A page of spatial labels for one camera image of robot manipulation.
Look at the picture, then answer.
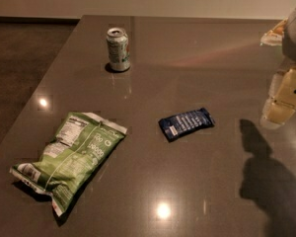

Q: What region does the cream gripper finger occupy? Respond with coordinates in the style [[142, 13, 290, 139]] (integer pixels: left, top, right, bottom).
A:
[[260, 63, 296, 129], [260, 19, 288, 46]]

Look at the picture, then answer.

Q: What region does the green 7up soda can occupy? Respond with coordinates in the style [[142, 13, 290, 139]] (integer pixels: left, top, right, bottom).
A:
[[107, 28, 130, 72]]

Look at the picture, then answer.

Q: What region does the dark blue snack packet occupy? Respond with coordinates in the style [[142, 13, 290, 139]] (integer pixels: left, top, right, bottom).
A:
[[158, 108, 215, 142]]

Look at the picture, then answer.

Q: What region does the green chip bag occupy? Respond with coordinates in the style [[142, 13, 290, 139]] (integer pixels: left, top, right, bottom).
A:
[[10, 112, 126, 215]]

